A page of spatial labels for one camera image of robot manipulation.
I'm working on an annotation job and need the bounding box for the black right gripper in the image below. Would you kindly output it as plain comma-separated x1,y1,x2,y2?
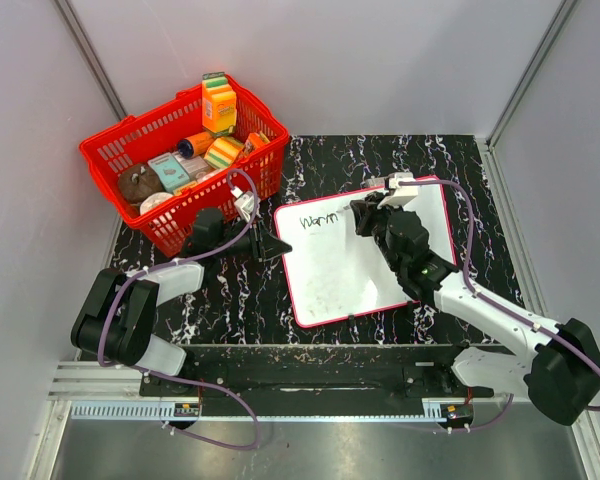
353,193,405,273

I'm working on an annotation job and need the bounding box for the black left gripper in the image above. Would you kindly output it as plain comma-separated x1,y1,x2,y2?
215,214,292,263

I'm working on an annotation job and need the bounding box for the pink framed whiteboard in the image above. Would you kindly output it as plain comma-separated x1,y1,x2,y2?
272,174,460,329

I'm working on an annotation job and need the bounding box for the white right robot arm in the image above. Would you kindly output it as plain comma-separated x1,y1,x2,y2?
350,192,600,426

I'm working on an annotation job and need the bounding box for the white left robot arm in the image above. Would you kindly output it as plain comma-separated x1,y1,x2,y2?
70,208,292,396

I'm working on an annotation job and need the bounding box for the white eraser block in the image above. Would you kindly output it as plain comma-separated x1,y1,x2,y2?
365,177,387,188

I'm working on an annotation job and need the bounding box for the yellow green sponge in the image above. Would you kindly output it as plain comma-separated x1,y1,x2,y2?
204,136,244,170

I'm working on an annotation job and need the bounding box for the orange snack packet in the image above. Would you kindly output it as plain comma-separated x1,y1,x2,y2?
242,131,270,156

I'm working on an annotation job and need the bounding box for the white round lid container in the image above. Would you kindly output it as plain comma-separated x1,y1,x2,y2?
139,192,173,215

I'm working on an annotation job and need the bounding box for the orange cylindrical can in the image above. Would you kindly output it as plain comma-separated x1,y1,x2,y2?
176,131,215,159

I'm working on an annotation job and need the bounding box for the teal small box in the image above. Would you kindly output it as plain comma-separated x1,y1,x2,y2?
147,153,190,193

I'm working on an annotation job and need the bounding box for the red plastic shopping basket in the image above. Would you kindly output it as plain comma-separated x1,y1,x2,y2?
79,72,289,257

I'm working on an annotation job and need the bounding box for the brown round bread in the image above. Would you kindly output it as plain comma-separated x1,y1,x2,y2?
117,163,164,204

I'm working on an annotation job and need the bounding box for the orange sponge pack upright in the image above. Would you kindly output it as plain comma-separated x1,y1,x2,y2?
201,72,237,137

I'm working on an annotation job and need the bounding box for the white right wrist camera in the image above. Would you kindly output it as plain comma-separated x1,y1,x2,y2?
378,172,419,208

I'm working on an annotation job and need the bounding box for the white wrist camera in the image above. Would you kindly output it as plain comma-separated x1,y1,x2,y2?
378,172,419,208
231,186,256,221

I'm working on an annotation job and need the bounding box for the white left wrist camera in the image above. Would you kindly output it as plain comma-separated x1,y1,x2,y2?
231,186,256,221

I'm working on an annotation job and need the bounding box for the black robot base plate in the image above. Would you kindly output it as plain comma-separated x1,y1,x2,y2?
139,343,494,416

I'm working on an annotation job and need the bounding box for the white slotted cable duct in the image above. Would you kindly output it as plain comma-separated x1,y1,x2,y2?
70,400,446,423

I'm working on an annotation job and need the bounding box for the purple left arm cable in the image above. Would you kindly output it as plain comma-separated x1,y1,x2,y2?
99,168,261,450

